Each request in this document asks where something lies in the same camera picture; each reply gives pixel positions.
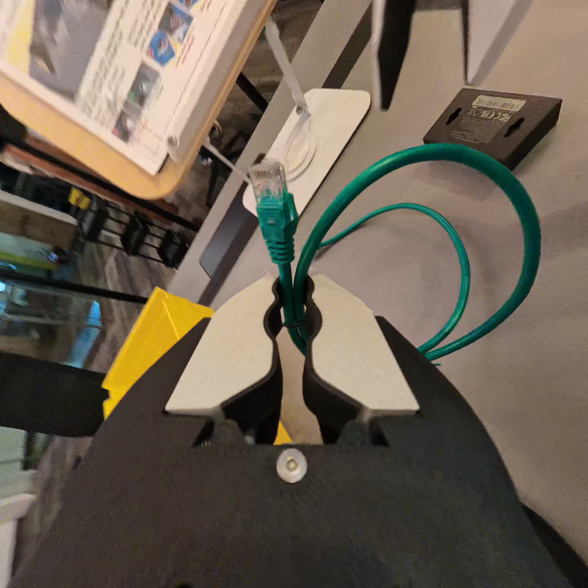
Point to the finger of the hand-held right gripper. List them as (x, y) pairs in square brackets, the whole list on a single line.
[(491, 32), (393, 46)]

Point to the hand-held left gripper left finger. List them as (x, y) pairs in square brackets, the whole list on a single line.
[(229, 363)]

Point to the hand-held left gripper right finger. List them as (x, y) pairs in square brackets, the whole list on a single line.
[(363, 363)]

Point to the yellow plastic bin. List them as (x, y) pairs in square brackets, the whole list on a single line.
[(151, 330)]

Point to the black network switch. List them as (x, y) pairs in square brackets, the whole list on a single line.
[(500, 124)]

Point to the black twist tie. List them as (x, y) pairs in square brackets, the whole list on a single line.
[(290, 324)]

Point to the white sign stand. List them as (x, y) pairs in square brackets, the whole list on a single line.
[(330, 128)]

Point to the wooden sign board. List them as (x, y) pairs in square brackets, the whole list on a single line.
[(151, 179)]

